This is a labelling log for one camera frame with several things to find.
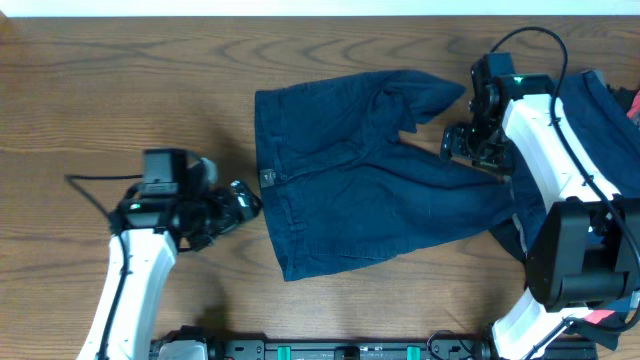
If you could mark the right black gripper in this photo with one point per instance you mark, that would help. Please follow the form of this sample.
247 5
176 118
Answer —
454 143

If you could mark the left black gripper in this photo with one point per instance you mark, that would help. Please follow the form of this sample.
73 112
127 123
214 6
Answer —
231 218

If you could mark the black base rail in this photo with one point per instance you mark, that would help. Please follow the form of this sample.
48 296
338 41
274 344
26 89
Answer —
350 350

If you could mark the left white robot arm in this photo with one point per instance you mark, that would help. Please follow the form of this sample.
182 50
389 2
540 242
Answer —
173 207

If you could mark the dark navy shorts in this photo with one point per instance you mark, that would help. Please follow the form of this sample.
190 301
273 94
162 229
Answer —
342 191

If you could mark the red garment in pile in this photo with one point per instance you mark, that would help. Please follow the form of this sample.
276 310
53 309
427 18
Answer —
635 102

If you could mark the blue denim garment pile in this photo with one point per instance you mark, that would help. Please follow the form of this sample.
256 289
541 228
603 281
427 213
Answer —
583 96

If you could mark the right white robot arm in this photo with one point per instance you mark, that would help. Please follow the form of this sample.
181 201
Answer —
585 256

